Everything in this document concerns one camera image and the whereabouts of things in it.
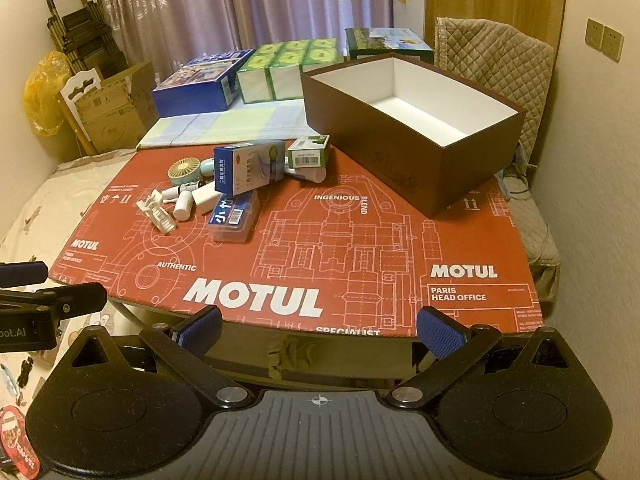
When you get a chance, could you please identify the white hair claw clip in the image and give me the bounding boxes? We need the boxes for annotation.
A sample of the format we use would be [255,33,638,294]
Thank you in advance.
[137,190,177,235]

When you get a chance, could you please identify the white pill bottle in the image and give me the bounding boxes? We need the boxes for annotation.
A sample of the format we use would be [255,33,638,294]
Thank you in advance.
[172,191,194,222]

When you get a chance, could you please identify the clear blue floss case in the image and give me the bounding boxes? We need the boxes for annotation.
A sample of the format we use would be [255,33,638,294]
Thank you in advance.
[207,190,259,243]

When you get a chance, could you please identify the white plug adapter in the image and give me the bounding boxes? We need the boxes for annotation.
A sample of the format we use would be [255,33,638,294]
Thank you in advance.
[192,182,221,214]

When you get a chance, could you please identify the mint handheld fan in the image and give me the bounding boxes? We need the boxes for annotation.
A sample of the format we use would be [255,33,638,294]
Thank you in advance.
[167,157,215,185]

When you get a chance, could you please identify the blue white medicine box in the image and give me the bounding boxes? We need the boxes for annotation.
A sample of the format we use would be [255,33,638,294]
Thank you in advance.
[214,140,285,196]

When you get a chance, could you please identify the green white spray box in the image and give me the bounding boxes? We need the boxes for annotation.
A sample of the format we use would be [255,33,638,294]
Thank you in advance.
[286,134,330,169]

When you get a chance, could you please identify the white cream tube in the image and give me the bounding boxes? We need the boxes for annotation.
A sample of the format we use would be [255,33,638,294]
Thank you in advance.
[284,166,326,183]

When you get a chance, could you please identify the red Motul cardboard mat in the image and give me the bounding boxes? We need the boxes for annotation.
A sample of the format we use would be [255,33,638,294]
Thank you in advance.
[50,145,542,337]

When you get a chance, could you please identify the yellow plastic bag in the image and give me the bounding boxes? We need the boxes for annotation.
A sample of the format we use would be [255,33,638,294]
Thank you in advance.
[23,51,73,138]

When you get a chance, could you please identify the brown cardboard box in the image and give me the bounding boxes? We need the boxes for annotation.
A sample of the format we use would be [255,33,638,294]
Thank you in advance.
[58,62,158,155]

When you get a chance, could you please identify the brown open storage box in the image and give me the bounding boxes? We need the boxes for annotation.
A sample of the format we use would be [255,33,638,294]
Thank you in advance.
[302,53,525,218]

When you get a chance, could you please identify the black folding cart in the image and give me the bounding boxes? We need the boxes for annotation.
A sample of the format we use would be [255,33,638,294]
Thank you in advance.
[46,0,129,79]

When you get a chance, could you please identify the blue flat puzzle box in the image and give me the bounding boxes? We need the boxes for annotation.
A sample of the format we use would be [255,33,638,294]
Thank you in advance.
[152,49,255,118]

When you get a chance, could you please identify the quilted beige chair cover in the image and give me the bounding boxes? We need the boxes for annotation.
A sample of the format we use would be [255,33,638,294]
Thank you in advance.
[435,18,555,168]

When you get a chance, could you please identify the green tissue pack bundle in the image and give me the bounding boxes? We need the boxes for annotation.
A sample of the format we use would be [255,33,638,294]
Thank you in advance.
[238,38,343,104]

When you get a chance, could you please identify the pink curtain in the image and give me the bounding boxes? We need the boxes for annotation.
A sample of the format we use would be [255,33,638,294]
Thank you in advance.
[99,0,393,80]

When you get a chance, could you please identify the green landscape milk carton box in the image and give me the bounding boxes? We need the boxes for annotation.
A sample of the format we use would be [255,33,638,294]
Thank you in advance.
[345,27,434,64]

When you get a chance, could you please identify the wall socket plates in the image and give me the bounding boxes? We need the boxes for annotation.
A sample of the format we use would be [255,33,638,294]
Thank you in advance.
[585,18,625,63]

